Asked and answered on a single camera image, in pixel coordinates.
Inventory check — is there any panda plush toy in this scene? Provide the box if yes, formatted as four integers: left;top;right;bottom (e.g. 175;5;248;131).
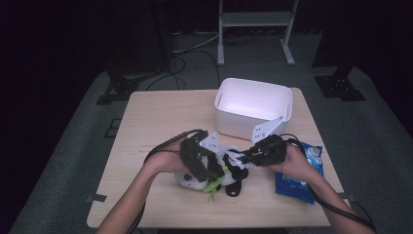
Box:
174;144;251;202

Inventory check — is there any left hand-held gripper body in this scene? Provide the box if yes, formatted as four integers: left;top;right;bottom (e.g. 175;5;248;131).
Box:
179;130;220;167

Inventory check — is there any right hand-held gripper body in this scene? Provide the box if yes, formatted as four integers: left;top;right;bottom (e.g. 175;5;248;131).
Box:
247;116;288;167

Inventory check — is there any grey floor cable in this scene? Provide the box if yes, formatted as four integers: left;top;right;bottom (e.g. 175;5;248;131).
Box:
171;32;219;55

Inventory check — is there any white metal stand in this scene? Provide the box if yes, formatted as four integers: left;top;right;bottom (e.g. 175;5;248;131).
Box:
216;0;300;67

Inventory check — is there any white diaper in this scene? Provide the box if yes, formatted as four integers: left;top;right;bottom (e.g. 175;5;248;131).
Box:
217;144;251;170

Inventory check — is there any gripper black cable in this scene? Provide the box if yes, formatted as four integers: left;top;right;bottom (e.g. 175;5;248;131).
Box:
128;129;208;234
279;133;378;232

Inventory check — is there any white plastic bin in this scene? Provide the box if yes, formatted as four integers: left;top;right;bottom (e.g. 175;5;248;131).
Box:
213;77;294;141

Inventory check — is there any person's left hand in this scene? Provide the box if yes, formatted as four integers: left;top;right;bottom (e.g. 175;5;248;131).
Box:
142;136;193;176

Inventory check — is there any black stand base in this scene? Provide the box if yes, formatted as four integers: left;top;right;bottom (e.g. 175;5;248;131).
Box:
314;64;367;102
95;69;140;105

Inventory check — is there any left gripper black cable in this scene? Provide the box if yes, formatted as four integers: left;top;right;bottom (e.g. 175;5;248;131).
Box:
128;129;208;234

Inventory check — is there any black square floor frame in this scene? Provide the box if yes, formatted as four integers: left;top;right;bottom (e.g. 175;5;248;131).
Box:
104;118;123;139

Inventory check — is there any grey table edge strap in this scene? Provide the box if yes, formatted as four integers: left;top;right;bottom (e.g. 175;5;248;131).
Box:
335;192;357;203
86;193;108;203

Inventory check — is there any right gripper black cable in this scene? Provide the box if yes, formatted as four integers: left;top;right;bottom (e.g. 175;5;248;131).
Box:
279;133;378;232

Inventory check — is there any blue diaper packet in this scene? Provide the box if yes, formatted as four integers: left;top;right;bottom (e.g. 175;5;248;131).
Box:
275;141;325;205

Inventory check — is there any black floor cable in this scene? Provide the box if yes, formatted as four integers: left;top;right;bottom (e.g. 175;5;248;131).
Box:
145;48;222;92

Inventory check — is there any person's right hand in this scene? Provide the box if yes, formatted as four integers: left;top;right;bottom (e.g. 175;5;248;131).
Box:
266;144;320;183

